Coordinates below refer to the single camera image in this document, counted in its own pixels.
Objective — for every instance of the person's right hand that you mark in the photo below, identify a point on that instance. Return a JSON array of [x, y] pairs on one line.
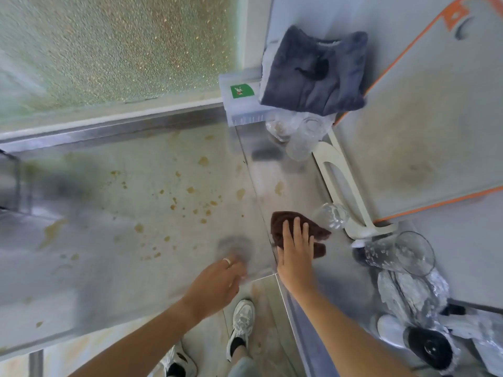
[[296, 263]]

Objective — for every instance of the person's left hand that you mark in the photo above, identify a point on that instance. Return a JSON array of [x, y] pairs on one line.
[[214, 288]]

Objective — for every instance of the person's left fingers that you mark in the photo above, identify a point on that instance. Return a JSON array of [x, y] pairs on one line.
[[235, 268]]

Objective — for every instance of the person's right thumb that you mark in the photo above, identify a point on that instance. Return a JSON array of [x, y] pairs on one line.
[[280, 257]]

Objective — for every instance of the person's right little finger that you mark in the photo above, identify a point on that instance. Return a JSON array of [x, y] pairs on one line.
[[312, 250]]

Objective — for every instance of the person's right middle finger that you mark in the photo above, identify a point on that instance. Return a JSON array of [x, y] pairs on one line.
[[297, 233]]

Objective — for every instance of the brown cleaning cloth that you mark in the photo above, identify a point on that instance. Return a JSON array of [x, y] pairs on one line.
[[279, 225]]

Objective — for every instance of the gray steel wool scrubber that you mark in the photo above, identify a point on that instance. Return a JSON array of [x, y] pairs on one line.
[[235, 245]]

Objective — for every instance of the person's left forearm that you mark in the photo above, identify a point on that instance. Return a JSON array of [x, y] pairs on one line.
[[141, 341]]

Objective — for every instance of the person's right forearm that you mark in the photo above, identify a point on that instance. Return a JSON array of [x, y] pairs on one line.
[[345, 333]]

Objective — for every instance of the round clear glass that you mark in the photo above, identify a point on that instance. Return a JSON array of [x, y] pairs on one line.
[[331, 216]]

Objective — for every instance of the white sneaker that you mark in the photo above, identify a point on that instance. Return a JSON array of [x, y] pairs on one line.
[[181, 359], [241, 320]]

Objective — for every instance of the white cutting board stand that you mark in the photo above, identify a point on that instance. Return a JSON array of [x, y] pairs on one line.
[[345, 180]]

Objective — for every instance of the black sock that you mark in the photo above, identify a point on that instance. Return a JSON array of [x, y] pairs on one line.
[[175, 369], [237, 345]]

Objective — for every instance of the large clear glass tumbler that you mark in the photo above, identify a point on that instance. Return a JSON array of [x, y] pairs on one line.
[[401, 253]]

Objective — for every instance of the light blue jeans leg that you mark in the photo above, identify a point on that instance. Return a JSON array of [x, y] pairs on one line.
[[241, 368]]

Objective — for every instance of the small clear glass cup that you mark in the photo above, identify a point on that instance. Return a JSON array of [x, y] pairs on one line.
[[279, 128]]

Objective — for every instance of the crumpled aluminium foil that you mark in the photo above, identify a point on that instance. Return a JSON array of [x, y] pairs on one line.
[[412, 290]]

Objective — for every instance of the white rounded container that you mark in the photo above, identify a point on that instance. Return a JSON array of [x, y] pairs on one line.
[[389, 330]]

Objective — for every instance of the clear plastic box green label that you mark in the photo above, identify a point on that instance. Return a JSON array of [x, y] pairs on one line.
[[240, 102]]

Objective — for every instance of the folded gray towel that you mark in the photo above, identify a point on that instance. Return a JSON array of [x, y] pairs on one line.
[[314, 72]]

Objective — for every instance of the white cutting board orange rim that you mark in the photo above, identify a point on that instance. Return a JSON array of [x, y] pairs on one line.
[[424, 121]]

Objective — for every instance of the frosted glass window pane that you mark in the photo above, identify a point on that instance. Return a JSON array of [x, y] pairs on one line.
[[118, 47]]

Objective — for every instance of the metal window frame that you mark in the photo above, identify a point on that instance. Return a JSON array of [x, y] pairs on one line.
[[118, 125]]

